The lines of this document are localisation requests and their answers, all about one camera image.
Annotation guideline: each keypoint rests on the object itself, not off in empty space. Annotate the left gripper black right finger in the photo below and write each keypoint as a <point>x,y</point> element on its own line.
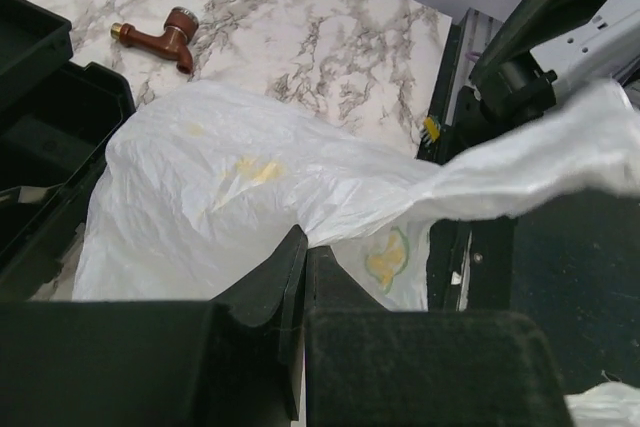
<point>369,366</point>

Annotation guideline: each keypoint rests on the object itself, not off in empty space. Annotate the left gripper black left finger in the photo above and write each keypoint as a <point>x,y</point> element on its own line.
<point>234,360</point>

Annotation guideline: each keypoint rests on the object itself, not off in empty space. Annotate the white plastic bag lemon print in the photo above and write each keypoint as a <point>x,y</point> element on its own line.
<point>201,185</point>

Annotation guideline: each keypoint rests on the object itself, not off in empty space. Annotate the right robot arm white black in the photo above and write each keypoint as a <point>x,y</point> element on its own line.
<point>496,75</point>

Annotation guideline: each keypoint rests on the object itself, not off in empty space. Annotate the brown pipe fitting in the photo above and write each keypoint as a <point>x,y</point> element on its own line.
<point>180,28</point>

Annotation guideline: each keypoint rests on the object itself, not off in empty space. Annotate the black plastic toolbox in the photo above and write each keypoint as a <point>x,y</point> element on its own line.
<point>56,120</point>

